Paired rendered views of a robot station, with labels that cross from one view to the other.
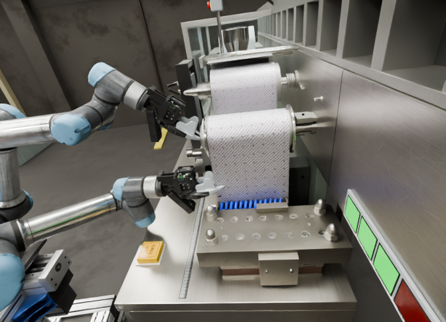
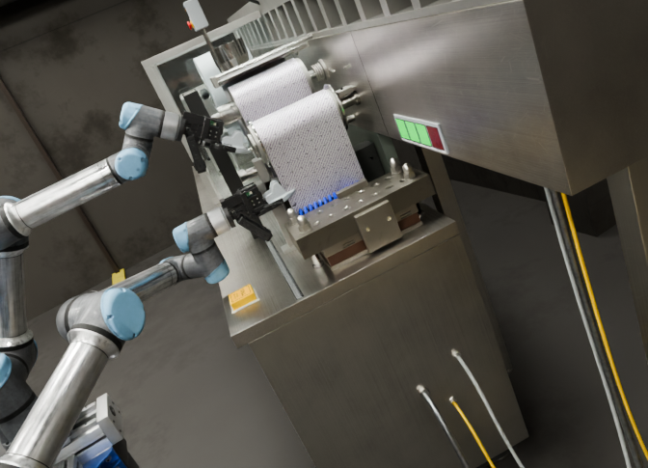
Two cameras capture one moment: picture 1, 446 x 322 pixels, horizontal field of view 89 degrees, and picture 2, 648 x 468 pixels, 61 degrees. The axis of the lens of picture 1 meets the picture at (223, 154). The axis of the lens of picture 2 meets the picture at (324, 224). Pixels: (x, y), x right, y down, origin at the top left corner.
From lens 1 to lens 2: 0.96 m
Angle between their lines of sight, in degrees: 16
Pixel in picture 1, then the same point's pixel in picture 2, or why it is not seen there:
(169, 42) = (73, 122)
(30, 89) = not seen: outside the picture
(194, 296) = (310, 291)
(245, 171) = (310, 163)
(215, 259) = (316, 241)
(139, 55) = (18, 166)
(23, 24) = not seen: outside the picture
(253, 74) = (278, 75)
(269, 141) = (321, 121)
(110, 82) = (146, 116)
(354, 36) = (347, 7)
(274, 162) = (335, 142)
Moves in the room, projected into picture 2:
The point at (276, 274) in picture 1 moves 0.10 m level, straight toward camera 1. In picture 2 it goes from (378, 230) to (388, 243)
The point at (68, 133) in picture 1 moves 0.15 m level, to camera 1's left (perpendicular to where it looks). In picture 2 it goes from (134, 163) to (76, 191)
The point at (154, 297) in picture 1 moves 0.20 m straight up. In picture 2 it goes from (272, 312) to (238, 246)
